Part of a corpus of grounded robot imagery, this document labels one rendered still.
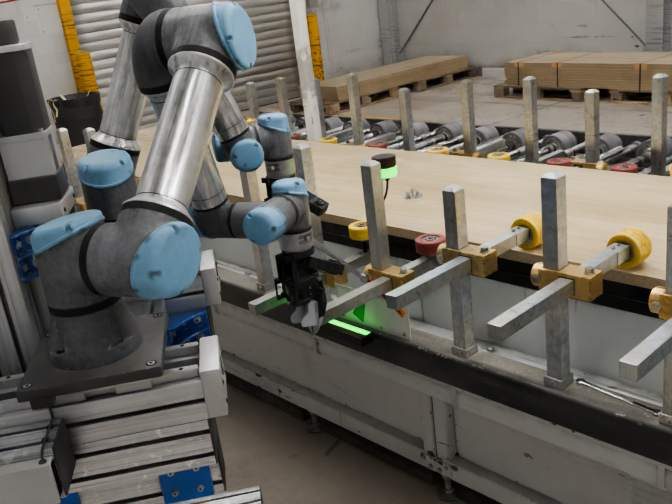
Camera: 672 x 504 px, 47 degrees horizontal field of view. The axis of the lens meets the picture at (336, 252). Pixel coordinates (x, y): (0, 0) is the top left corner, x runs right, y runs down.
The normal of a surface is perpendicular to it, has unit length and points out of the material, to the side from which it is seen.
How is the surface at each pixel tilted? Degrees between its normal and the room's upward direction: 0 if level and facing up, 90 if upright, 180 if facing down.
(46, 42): 90
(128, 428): 90
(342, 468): 0
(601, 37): 90
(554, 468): 90
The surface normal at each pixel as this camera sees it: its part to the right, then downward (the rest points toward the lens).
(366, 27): 0.63, 0.19
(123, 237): -0.35, -0.42
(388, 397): -0.72, 0.31
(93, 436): 0.16, 0.32
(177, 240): 0.89, 0.14
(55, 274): -0.37, 0.36
